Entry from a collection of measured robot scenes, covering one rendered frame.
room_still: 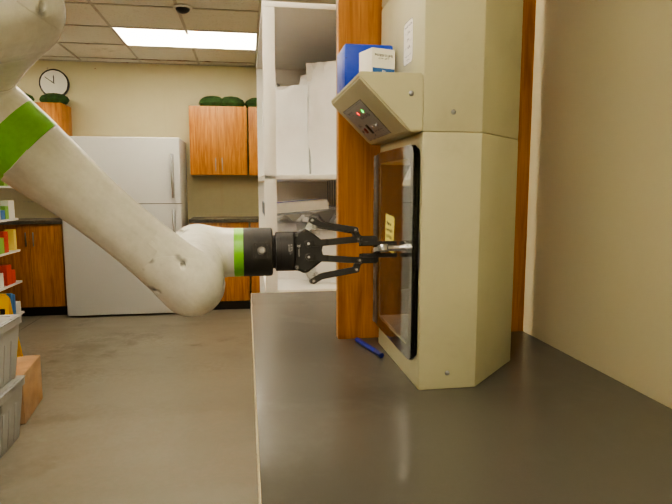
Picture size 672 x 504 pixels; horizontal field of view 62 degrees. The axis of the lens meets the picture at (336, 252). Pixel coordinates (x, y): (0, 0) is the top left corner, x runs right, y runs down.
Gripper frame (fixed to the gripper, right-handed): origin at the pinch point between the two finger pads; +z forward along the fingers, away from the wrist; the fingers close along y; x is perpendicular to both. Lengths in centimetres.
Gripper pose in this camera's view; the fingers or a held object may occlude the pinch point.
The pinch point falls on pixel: (377, 249)
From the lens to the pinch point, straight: 110.5
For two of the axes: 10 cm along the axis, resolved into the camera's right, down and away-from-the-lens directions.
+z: 9.9, -0.2, 1.6
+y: -0.3, -10.0, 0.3
